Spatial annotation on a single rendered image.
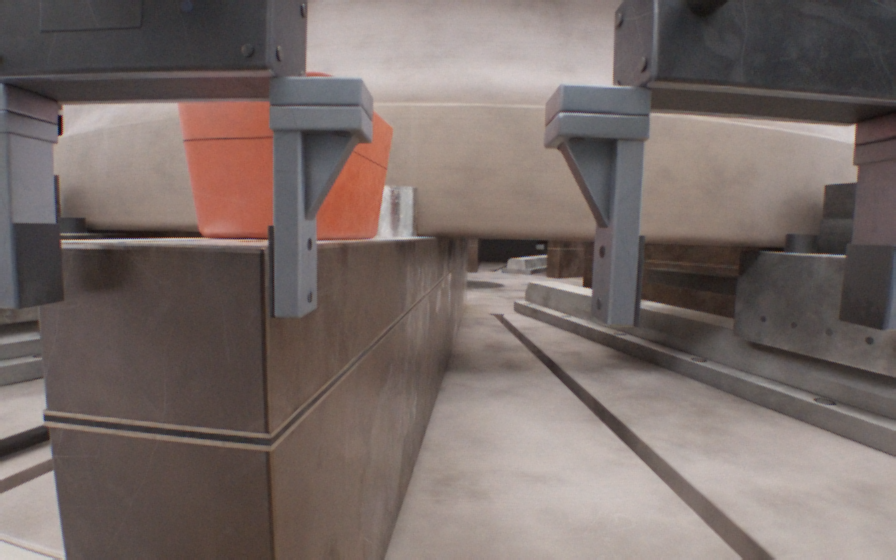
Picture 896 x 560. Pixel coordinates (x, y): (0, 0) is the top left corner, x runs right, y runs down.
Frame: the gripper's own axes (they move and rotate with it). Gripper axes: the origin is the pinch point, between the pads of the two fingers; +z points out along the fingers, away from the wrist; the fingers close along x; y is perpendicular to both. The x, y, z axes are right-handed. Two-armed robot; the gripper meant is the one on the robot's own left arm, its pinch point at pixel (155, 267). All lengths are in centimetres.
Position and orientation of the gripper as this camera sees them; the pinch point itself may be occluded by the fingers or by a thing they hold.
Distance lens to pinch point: 24.8
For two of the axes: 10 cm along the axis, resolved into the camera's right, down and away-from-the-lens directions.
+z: -0.3, 9.9, 1.0
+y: 0.0, -1.0, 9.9
